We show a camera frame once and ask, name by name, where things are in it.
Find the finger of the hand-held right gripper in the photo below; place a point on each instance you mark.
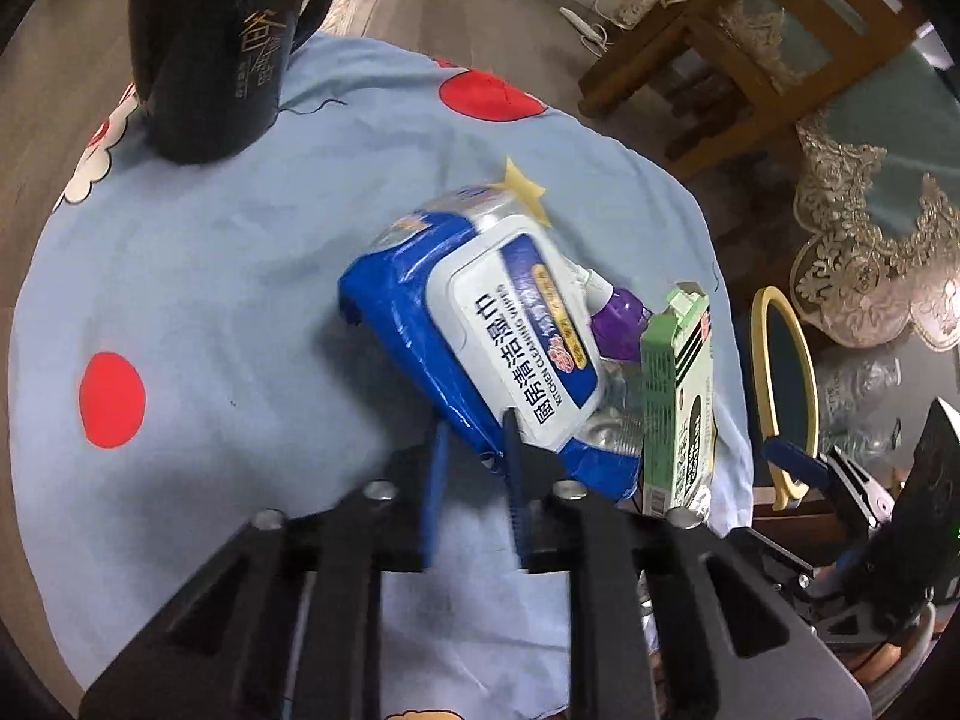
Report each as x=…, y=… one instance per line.
x=795, y=457

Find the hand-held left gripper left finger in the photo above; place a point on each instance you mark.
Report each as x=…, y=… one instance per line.
x=435, y=487

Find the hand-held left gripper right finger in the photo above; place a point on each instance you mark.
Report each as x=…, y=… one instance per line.
x=516, y=480

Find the blue wet wipes pack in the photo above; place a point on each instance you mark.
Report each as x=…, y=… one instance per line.
x=420, y=292

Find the crumpled clear plastic wrap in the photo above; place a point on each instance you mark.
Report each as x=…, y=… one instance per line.
x=855, y=397

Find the yellow rimmed round object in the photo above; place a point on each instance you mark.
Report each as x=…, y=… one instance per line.
x=784, y=360

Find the clear plastic bag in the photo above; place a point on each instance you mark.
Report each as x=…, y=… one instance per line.
x=622, y=420

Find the green cardboard box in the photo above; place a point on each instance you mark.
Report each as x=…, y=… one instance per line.
x=675, y=390

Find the purple plastic wrapper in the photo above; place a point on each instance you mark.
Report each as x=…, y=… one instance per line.
x=619, y=322

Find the lace table cloth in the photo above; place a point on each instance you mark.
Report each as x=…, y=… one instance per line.
x=847, y=270

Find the blue printed tablecloth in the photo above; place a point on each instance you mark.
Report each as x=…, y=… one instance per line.
x=225, y=277

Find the wooden chair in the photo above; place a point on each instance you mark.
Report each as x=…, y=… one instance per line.
x=637, y=67

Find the white power strip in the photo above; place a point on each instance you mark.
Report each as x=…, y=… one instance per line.
x=585, y=26

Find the black mug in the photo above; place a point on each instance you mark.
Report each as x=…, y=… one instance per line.
x=210, y=75

